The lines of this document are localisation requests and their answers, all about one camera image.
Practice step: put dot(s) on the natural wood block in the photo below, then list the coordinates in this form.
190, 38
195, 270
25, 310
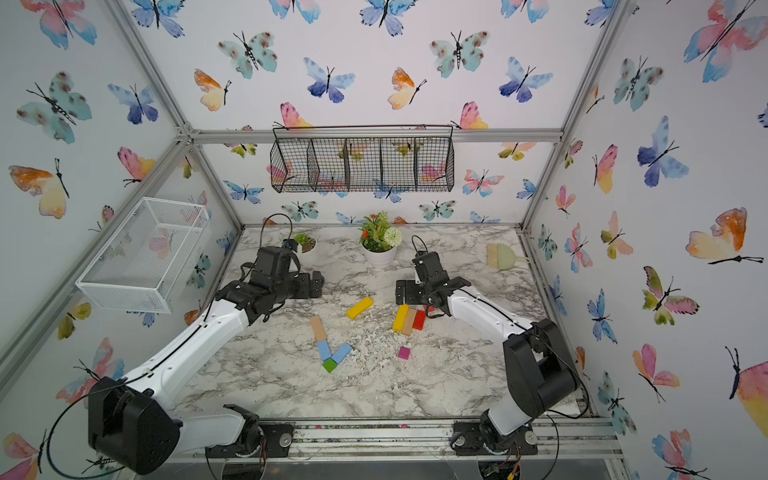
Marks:
318, 329
409, 321

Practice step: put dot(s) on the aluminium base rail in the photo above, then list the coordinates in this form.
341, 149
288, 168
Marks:
318, 440

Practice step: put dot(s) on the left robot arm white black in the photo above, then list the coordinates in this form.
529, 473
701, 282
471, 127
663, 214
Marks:
130, 420

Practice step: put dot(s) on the flowering potted plant white pot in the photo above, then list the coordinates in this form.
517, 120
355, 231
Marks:
380, 239

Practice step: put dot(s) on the red block long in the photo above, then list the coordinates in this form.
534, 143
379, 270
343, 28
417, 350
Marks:
419, 320

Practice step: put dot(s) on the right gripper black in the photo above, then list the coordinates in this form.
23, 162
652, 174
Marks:
407, 297

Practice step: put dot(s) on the white mesh wall basket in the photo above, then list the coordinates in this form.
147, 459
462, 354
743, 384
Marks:
145, 263

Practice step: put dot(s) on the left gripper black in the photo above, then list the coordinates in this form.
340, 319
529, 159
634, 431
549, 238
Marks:
306, 292

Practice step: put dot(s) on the light blue block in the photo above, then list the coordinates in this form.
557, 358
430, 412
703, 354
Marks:
341, 353
324, 350

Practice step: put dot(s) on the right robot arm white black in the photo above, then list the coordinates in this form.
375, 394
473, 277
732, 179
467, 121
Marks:
539, 372

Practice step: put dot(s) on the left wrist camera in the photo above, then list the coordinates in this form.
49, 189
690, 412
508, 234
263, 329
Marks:
291, 244

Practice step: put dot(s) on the small green potted plant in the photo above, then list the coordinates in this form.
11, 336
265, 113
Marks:
306, 245

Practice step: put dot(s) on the yellow block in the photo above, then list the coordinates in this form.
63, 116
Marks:
400, 318
359, 308

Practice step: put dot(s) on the black wire wall basket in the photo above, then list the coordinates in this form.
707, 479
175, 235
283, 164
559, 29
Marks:
363, 159

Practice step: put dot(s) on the green cube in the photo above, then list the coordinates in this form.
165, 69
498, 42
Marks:
329, 365

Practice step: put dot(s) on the magenta cube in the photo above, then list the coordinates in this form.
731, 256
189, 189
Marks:
404, 353

